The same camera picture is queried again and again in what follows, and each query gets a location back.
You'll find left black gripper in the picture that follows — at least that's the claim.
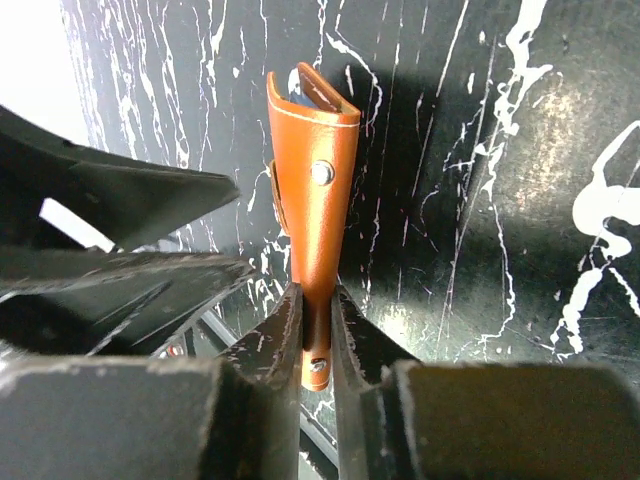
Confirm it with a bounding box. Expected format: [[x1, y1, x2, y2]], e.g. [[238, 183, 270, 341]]
[[1, 110, 253, 356]]

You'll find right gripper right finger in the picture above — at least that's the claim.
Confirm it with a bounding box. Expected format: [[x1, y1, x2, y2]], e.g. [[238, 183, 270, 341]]
[[331, 287, 639, 479]]

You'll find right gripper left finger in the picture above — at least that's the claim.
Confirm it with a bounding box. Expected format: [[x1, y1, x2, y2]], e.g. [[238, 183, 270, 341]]
[[1, 283, 303, 479]]

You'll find brown leather card holder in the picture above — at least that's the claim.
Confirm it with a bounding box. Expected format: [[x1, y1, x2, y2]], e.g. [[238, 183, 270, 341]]
[[266, 62, 361, 391]]

